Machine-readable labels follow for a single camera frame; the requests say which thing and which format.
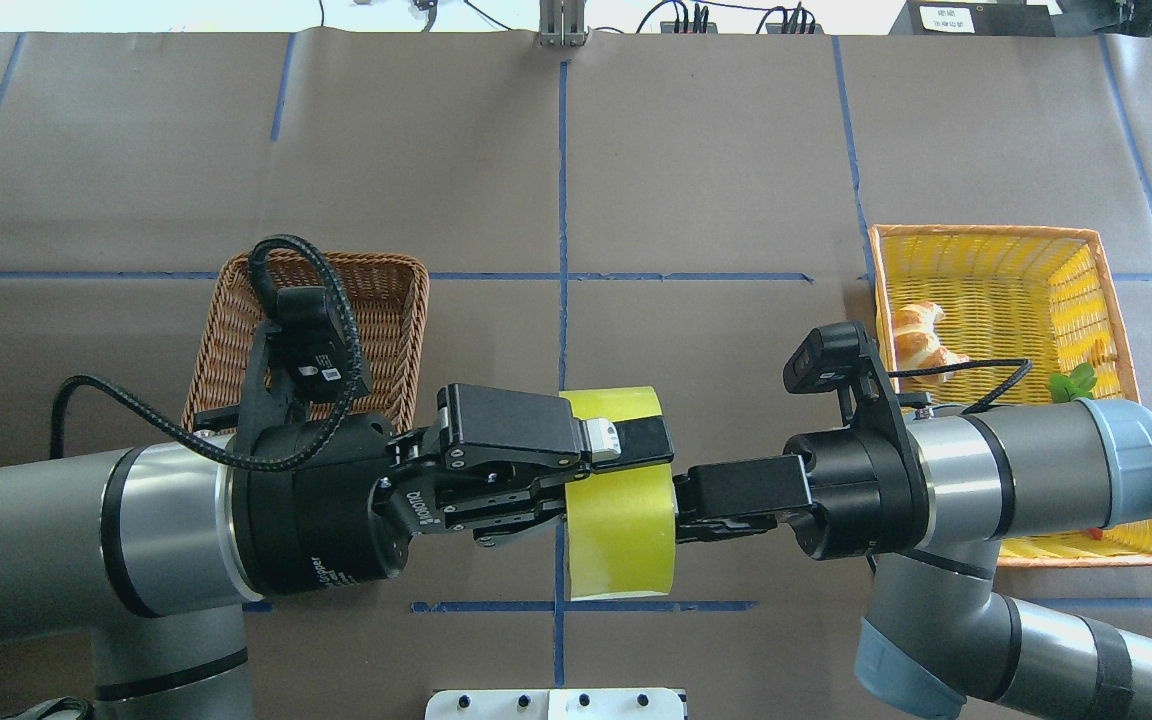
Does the green toy vegetable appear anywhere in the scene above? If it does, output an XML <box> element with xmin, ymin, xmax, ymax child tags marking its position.
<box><xmin>1046</xmin><ymin>363</ymin><xmax>1098</xmax><ymax>404</ymax></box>

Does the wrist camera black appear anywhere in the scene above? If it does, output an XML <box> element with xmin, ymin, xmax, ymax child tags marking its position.
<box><xmin>782</xmin><ymin>323</ymin><xmax>881</xmax><ymax>395</ymax></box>
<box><xmin>271</xmin><ymin>286</ymin><xmax>351</xmax><ymax>404</ymax></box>

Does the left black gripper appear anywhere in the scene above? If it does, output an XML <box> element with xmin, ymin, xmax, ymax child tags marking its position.
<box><xmin>232</xmin><ymin>384</ymin><xmax>675</xmax><ymax>596</ymax></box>

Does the right camera black cable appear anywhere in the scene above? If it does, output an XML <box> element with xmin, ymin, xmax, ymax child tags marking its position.
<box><xmin>886</xmin><ymin>358</ymin><xmax>1034</xmax><ymax>415</ymax></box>

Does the left camera black cable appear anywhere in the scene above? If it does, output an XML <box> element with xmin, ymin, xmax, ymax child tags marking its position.
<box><xmin>50</xmin><ymin>234</ymin><xmax>367</xmax><ymax>473</ymax></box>

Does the brown wicker basket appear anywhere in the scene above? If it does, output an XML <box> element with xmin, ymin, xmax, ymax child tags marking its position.
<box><xmin>180</xmin><ymin>251</ymin><xmax>429</xmax><ymax>432</ymax></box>

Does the yellow plastic woven basket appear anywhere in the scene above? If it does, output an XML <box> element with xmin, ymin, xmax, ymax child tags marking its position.
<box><xmin>869</xmin><ymin>225</ymin><xmax>1152</xmax><ymax>568</ymax></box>

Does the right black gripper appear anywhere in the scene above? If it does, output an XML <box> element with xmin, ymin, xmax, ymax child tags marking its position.
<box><xmin>675</xmin><ymin>429</ymin><xmax>929</xmax><ymax>561</ymax></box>

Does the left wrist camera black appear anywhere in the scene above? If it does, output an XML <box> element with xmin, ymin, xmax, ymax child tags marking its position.
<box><xmin>271</xmin><ymin>286</ymin><xmax>351</xmax><ymax>404</ymax></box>

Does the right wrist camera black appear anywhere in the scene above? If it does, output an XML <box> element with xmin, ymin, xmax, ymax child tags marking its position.
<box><xmin>782</xmin><ymin>323</ymin><xmax>881</xmax><ymax>395</ymax></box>

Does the camera black cable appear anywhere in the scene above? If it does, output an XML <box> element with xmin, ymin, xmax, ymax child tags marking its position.
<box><xmin>886</xmin><ymin>358</ymin><xmax>1034</xmax><ymax>415</ymax></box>
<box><xmin>50</xmin><ymin>234</ymin><xmax>367</xmax><ymax>473</ymax></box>

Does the toy croissant bread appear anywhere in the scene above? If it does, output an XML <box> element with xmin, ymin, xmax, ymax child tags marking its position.
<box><xmin>890</xmin><ymin>301</ymin><xmax>972</xmax><ymax>372</ymax></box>

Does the aluminium frame post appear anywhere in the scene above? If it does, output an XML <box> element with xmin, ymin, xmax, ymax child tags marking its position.
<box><xmin>538</xmin><ymin>0</ymin><xmax>589</xmax><ymax>47</ymax></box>

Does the yellow clear tape roll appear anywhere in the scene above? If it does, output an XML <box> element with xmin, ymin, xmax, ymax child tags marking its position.
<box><xmin>558</xmin><ymin>386</ymin><xmax>679</xmax><ymax>601</ymax></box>

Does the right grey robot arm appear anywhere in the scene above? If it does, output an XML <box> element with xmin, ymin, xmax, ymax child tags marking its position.
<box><xmin>675</xmin><ymin>397</ymin><xmax>1152</xmax><ymax>719</ymax></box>

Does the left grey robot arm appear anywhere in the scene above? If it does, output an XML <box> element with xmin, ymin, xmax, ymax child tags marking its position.
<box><xmin>0</xmin><ymin>384</ymin><xmax>675</xmax><ymax>719</ymax></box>

